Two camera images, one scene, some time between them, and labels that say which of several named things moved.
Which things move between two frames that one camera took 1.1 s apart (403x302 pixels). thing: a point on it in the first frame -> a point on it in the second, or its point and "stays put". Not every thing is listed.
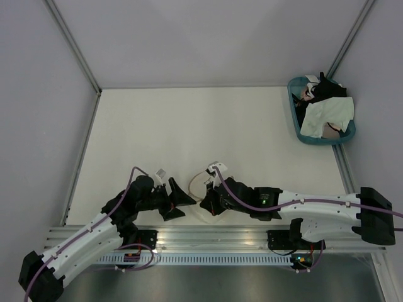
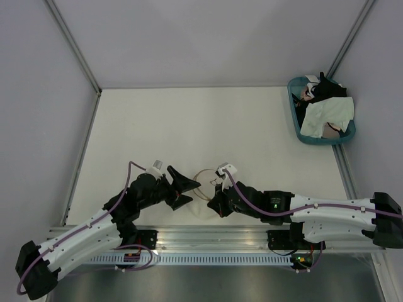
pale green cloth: (338, 111) stays put
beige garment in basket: (330, 131) stays put
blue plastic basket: (295, 85) stays put
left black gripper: (177, 197) -> (181, 185)
